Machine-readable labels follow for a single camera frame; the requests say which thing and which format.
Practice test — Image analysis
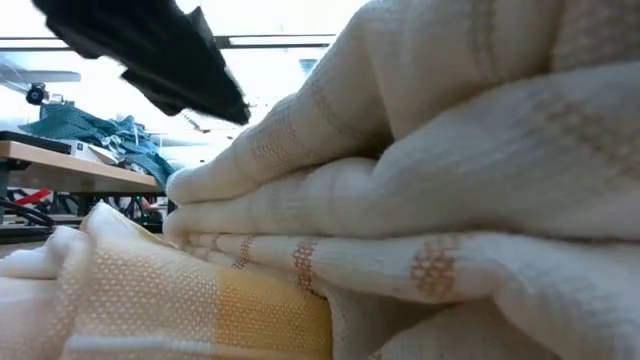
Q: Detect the white striped towel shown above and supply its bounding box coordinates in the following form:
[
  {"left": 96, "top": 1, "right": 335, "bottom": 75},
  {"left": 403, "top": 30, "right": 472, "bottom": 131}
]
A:
[{"left": 177, "top": 230, "right": 640, "bottom": 360}]

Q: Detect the blue cloth pile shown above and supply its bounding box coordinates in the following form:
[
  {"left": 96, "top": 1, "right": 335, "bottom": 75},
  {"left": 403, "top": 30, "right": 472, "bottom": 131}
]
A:
[{"left": 19, "top": 102, "right": 176, "bottom": 190}]

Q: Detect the white flat box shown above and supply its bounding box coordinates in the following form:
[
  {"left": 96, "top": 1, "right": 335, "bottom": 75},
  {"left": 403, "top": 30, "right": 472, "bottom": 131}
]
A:
[{"left": 57, "top": 138, "right": 119, "bottom": 166}]

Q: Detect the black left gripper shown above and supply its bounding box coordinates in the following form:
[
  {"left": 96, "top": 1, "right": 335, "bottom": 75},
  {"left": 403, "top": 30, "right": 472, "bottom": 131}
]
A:
[{"left": 30, "top": 0, "right": 252, "bottom": 126}]

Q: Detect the yellow checked towel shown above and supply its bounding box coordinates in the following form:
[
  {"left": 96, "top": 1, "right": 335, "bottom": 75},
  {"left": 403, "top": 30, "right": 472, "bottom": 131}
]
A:
[{"left": 0, "top": 201, "right": 335, "bottom": 360}]

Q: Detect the black ceiling spotlight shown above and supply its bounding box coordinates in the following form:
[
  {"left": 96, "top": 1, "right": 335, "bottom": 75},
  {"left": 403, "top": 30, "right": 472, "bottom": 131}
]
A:
[{"left": 24, "top": 82, "right": 49, "bottom": 106}]

